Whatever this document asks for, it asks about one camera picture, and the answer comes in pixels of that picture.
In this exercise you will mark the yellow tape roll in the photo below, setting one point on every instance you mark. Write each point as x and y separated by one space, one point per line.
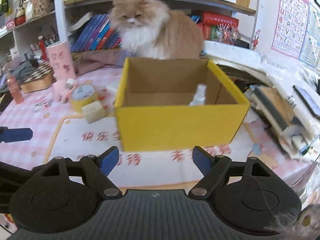
82 96

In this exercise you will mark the pink spray bottle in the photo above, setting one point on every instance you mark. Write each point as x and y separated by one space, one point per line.
14 89

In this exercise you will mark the pink checkered tablecloth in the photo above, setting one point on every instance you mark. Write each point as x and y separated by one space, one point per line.
60 131

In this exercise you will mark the small white spray bottle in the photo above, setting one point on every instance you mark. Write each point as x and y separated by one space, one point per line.
200 95

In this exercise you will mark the white power adapter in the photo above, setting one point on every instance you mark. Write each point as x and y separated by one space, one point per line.
112 87

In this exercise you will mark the white soap block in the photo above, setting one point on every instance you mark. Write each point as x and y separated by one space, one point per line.
93 112

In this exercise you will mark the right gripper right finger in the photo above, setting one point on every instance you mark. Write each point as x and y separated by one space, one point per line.
213 169

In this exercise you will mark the white shelf unit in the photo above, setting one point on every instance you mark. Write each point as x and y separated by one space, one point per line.
77 9

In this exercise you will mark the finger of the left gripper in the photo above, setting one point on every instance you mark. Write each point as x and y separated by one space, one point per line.
8 135

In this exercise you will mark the wooden chess board box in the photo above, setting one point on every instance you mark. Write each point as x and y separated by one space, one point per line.
40 79

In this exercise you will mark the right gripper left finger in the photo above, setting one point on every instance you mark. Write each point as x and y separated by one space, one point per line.
96 170

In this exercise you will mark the yellow cardboard box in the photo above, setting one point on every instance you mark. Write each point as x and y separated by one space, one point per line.
152 105

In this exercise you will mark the mauve folded cloth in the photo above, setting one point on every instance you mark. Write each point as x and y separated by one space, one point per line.
96 59

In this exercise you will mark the red book set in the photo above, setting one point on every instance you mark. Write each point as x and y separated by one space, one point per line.
219 28

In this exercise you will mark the pink glove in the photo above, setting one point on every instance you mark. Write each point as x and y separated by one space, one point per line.
62 89

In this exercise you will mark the small white red box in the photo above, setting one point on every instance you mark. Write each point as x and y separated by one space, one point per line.
41 105

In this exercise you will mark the black smartphone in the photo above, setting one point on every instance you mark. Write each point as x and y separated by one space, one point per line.
308 101

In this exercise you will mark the row of colourful books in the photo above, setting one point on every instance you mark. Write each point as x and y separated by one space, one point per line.
97 34

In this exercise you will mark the pink cylinder container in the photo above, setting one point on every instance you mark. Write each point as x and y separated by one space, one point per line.
61 61

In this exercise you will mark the fluffy orange white cat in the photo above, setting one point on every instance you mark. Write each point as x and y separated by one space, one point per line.
149 28

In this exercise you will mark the stack of books and papers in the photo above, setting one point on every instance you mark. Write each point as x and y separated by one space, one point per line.
294 126

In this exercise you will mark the alphabet wall poster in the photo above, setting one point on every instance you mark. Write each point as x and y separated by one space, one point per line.
291 27

